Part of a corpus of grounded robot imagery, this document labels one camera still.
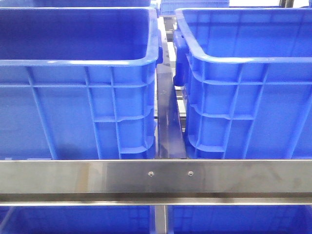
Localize steel centre divider bar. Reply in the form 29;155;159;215
156;63;187;159

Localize large blue crate left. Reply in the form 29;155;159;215
0;7;162;160

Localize large blue crate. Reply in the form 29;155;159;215
174;8;312;159
0;7;162;160

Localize large blue crate right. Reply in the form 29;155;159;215
174;8;312;159

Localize blue crate lower right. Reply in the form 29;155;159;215
169;205;312;234

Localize blue crate rear right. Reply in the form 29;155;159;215
160;0;230;16

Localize blue crate lower left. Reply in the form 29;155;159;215
0;206;155;234

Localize blue crate rear left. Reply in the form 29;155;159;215
0;0;158;8

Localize steel front shelf rail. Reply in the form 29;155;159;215
0;159;312;206

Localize steel lower vertical post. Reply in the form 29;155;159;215
155;205;168;234

